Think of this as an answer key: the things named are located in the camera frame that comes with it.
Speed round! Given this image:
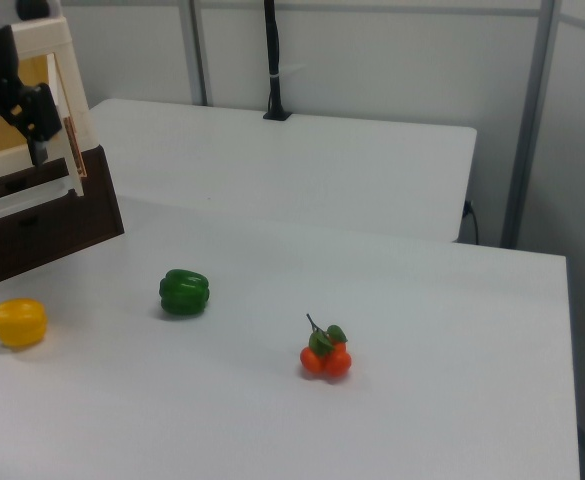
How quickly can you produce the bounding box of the black camera stand pole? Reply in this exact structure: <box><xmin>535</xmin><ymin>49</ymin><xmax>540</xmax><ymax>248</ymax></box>
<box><xmin>262</xmin><ymin>0</ymin><xmax>293</xmax><ymax>122</ymax></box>

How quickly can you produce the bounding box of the white plastic drawer handle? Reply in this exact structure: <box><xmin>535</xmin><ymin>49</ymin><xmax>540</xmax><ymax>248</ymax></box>
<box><xmin>0</xmin><ymin>178</ymin><xmax>78</xmax><ymax>224</ymax></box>

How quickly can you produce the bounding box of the grey partition frame post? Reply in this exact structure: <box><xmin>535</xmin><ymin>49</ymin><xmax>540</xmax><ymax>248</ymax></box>
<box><xmin>500</xmin><ymin>0</ymin><xmax>559</xmax><ymax>250</ymax></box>
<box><xmin>180</xmin><ymin>0</ymin><xmax>209</xmax><ymax>107</ymax></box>

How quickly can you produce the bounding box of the dark brown wooden box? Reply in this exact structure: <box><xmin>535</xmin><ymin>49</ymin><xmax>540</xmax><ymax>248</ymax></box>
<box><xmin>0</xmin><ymin>144</ymin><xmax>126</xmax><ymax>294</ymax></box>

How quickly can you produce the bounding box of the green bell pepper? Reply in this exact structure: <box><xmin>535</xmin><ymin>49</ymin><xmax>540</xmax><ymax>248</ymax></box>
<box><xmin>159</xmin><ymin>268</ymin><xmax>211</xmax><ymax>317</ymax></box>

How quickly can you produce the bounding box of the orange tomato cluster with leaves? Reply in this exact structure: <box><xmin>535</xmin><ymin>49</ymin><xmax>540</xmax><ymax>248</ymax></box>
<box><xmin>299</xmin><ymin>313</ymin><xmax>353</xmax><ymax>380</ymax></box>

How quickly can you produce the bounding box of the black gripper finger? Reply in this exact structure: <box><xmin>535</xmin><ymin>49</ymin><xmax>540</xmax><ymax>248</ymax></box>
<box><xmin>0</xmin><ymin>82</ymin><xmax>65</xmax><ymax>169</ymax></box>

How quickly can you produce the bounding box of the cream plastic storage cabinet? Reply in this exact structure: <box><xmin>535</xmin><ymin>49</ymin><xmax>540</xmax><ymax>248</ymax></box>
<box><xmin>0</xmin><ymin>14</ymin><xmax>104</xmax><ymax>187</ymax></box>

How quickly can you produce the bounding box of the cream ribbed cabinet door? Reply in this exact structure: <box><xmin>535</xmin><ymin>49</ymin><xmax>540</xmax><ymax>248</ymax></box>
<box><xmin>46</xmin><ymin>52</ymin><xmax>89</xmax><ymax>197</ymax></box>

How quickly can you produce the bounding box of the yellow bell pepper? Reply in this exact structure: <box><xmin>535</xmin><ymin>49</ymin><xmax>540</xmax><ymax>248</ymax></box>
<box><xmin>0</xmin><ymin>297</ymin><xmax>48</xmax><ymax>349</ymax></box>

